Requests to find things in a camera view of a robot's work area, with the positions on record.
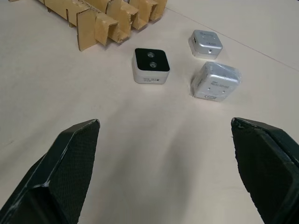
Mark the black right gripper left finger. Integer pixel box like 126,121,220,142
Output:
0,119,101,224

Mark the white cube with black face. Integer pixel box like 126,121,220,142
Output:
132,48,171,85

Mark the plastic-wrapped silver cube device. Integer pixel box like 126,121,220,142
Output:
188,61,243,102

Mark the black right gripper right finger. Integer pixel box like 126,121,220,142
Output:
230,117,299,224

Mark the small silver cube device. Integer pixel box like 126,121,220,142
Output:
188,29,223,60

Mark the brown cardboard divider insert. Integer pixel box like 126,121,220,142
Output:
34,0,169,52

